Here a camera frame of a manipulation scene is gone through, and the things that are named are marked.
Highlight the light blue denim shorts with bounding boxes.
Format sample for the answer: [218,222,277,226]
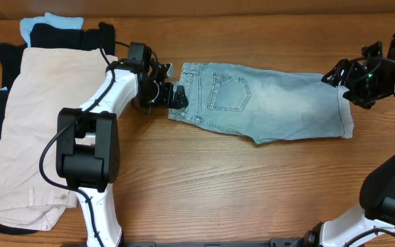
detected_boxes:
[168,62,354,144]

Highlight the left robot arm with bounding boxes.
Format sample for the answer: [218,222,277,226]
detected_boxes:
[55,43,189,246]

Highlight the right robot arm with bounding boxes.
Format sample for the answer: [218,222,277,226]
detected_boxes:
[299,34,395,246]

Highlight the beige shorts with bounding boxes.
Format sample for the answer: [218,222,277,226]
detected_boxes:
[0,47,115,231]

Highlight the black garment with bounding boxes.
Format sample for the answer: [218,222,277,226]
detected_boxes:
[0,22,117,236]

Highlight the light blue garment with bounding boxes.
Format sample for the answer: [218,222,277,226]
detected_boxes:
[0,12,85,181]

